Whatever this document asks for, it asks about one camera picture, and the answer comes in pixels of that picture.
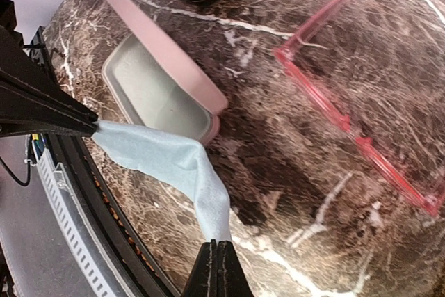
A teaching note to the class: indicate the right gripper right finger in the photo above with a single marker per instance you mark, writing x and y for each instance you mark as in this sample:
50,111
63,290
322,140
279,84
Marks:
231,280

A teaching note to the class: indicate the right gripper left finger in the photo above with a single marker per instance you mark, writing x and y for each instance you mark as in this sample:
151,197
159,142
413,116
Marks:
202,282

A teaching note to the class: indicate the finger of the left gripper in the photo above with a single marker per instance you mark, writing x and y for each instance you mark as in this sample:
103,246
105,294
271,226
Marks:
82,128
29,97

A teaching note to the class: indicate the light blue cloth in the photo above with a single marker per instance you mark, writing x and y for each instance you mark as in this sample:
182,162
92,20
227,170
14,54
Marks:
175,160

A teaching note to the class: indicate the pink glasses case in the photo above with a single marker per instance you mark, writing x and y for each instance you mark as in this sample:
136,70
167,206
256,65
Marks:
157,84

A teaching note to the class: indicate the pink translucent sunglasses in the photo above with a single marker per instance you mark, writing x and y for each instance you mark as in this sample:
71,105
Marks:
375,70

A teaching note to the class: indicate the black front rail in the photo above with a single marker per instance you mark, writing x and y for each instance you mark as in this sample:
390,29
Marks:
109,223

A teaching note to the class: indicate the white slotted cable duct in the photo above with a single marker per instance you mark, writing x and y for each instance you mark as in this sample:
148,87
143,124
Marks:
69,222

